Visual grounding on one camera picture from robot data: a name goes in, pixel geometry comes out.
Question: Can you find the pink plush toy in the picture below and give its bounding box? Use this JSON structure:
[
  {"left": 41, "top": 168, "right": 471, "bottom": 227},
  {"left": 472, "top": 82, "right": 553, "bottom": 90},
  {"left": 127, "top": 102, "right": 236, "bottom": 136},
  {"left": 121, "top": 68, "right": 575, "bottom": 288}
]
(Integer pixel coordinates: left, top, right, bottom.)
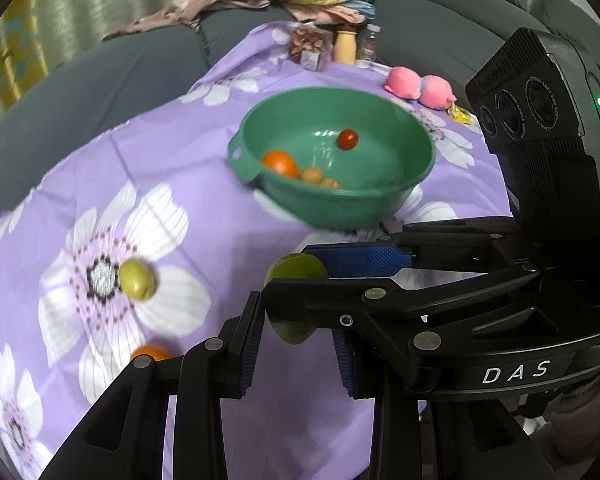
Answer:
[{"left": 385, "top": 66, "right": 456, "bottom": 110}]

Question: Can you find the green plastic bowl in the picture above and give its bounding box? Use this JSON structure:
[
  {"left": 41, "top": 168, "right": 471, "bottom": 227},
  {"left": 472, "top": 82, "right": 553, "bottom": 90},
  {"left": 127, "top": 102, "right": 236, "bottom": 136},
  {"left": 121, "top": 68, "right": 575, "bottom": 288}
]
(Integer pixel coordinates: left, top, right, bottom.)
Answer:
[{"left": 227, "top": 87, "right": 436, "bottom": 231}]

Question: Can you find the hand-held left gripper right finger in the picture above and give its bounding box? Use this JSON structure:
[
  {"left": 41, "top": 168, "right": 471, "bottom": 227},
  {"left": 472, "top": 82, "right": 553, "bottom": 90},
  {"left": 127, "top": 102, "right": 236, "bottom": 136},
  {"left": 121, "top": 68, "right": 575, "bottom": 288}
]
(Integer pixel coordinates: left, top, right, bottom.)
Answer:
[{"left": 331, "top": 327, "right": 553, "bottom": 480}]

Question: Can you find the yellow patterned curtain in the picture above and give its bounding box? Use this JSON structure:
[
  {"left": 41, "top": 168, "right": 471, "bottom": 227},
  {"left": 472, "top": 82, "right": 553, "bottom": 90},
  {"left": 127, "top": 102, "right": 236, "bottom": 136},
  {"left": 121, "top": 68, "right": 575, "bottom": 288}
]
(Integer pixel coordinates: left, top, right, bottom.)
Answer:
[{"left": 0, "top": 0, "right": 48, "bottom": 106}]

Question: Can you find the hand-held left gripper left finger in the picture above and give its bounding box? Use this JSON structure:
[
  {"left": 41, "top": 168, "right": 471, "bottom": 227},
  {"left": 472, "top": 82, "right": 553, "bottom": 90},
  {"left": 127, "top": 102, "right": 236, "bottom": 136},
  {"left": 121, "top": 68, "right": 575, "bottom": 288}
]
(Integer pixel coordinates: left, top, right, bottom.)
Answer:
[{"left": 37, "top": 290, "right": 266, "bottom": 480}]

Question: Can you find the orange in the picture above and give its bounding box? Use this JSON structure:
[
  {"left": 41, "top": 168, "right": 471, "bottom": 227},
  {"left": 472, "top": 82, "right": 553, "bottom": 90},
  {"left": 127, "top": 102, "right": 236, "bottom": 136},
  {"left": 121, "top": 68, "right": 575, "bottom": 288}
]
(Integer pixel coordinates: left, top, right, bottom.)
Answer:
[
  {"left": 130, "top": 344, "right": 173, "bottom": 363},
  {"left": 261, "top": 150, "right": 300, "bottom": 179}
]

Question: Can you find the grey sofa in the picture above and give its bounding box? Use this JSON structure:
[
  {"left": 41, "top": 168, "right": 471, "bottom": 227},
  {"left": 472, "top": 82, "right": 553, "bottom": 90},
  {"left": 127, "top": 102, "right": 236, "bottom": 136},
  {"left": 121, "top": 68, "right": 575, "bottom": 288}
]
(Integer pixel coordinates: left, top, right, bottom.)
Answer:
[{"left": 0, "top": 0, "right": 581, "bottom": 226}]

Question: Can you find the small yellow packet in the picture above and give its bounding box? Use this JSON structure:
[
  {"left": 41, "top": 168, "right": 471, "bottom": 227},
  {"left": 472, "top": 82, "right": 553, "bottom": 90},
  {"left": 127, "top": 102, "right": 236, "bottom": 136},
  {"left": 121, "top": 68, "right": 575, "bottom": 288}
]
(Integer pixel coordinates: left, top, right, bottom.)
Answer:
[{"left": 448, "top": 102, "right": 476, "bottom": 125}]

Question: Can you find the yellow-green apple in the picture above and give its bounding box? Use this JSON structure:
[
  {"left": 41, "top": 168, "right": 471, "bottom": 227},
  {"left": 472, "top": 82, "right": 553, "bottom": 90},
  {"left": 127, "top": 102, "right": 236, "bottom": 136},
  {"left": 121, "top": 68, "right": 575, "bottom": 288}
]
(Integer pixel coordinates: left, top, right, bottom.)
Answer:
[{"left": 117, "top": 258, "right": 157, "bottom": 302}]

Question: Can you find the clear glass jar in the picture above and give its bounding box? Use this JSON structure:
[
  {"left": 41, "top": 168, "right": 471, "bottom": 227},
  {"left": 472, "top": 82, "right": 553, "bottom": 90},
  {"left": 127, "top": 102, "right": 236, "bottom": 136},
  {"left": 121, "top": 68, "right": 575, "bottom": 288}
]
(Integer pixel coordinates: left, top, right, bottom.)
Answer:
[{"left": 357, "top": 24, "right": 383, "bottom": 63}]

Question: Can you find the clear snack packet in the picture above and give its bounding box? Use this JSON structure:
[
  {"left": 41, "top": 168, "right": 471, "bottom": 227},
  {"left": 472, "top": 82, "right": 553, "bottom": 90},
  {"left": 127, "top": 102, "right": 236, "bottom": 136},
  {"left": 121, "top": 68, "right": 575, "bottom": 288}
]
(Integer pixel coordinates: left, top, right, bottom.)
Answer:
[{"left": 288, "top": 24, "right": 331, "bottom": 71}]

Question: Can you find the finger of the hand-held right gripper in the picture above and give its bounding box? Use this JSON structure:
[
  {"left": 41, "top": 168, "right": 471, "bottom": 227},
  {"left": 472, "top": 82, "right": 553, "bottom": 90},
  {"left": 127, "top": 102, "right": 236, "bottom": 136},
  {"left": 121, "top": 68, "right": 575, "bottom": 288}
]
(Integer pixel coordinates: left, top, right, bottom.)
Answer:
[
  {"left": 262, "top": 262, "right": 543, "bottom": 361},
  {"left": 301, "top": 216, "right": 521, "bottom": 281}
]

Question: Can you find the person's right forearm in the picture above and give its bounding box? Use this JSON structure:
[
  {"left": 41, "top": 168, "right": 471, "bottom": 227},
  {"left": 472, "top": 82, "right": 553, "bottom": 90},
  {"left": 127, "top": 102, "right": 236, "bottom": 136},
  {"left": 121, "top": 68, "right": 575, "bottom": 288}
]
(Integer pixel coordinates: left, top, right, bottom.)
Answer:
[{"left": 522, "top": 375, "right": 600, "bottom": 480}]

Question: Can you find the green apple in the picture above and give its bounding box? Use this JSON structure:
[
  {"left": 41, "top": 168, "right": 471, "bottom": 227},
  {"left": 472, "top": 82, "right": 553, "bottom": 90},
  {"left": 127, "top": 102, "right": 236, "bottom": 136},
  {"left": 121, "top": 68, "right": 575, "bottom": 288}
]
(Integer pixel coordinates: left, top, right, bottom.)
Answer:
[{"left": 265, "top": 253, "right": 329, "bottom": 346}]

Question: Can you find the purple floral tablecloth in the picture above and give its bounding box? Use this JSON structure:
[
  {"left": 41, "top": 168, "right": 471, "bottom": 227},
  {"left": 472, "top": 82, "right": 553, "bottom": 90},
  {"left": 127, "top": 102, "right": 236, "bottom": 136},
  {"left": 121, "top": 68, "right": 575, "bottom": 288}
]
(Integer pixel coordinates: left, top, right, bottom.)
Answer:
[{"left": 0, "top": 20, "right": 516, "bottom": 480}]

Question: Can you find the beige bottle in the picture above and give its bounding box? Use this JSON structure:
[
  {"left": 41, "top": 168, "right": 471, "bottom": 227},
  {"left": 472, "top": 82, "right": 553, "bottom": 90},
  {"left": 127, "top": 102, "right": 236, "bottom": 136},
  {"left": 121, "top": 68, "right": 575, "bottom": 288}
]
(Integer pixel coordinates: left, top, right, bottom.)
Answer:
[{"left": 334, "top": 22, "right": 358, "bottom": 66}]

